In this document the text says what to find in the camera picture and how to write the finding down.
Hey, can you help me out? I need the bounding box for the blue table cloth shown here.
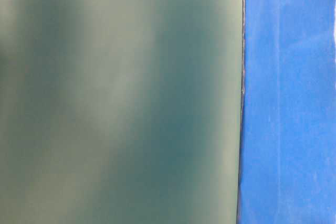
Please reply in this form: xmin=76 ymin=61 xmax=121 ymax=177
xmin=237 ymin=0 xmax=335 ymax=223

